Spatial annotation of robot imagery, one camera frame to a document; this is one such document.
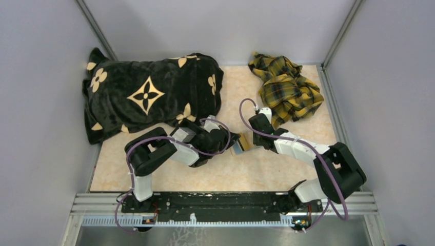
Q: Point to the yellow plaid cloth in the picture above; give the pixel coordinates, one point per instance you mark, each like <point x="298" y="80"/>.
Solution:
<point x="290" y="95"/>

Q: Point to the white card stack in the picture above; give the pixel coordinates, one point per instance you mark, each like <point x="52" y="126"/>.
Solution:
<point x="183" y="134"/>

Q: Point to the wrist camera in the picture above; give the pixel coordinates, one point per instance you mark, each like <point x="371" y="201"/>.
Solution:
<point x="209" y="124"/>
<point x="267" y="112"/>

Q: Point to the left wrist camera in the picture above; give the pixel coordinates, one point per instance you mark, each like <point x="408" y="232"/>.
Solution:
<point x="209" y="124"/>

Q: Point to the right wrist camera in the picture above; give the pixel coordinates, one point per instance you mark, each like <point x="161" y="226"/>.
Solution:
<point x="267" y="112"/>

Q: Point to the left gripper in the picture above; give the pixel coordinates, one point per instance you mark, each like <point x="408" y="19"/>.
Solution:
<point x="233" y="137"/>

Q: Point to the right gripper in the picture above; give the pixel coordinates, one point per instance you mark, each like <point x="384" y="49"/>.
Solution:
<point x="256" y="141"/>

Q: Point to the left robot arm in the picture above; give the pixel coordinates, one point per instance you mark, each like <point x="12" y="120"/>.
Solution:
<point x="144" y="155"/>

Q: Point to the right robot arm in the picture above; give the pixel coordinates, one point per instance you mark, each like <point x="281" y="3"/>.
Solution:
<point x="338" y="172"/>

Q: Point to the aluminium front rail frame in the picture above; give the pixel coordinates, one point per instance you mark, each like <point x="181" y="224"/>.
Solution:
<point x="359" y="203"/>

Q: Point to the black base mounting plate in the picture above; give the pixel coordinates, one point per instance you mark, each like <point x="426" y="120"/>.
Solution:
<point x="220" y="207"/>

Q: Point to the black rectangular box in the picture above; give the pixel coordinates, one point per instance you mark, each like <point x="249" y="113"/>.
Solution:
<point x="196" y="137"/>

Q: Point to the black floral plush blanket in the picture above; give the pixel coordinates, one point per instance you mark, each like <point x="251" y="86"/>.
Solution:
<point x="130" y="96"/>

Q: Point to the white cable duct strip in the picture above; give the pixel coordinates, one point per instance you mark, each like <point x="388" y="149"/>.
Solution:
<point x="139" y="221"/>

